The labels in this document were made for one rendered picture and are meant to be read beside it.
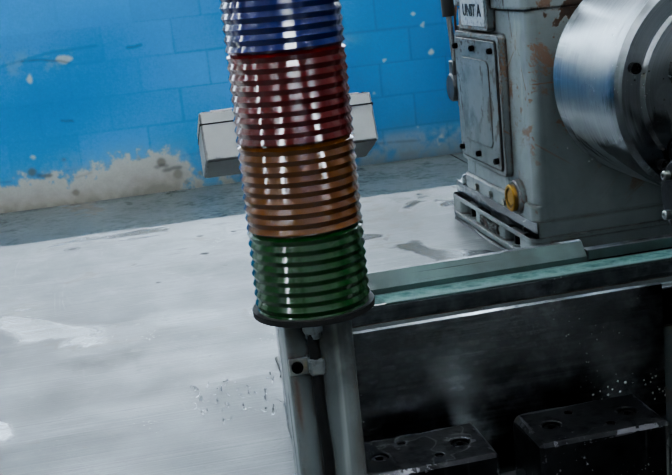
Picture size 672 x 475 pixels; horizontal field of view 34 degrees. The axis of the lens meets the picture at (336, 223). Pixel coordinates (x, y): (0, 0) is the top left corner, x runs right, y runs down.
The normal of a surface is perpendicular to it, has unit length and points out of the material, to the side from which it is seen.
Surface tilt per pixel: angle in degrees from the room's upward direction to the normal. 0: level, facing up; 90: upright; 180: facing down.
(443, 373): 90
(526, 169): 90
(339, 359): 90
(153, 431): 0
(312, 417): 90
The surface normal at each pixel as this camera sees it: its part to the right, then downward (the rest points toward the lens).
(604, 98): -0.97, 0.18
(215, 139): 0.15, -0.18
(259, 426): -0.10, -0.97
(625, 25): -0.85, -0.45
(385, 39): 0.18, 0.21
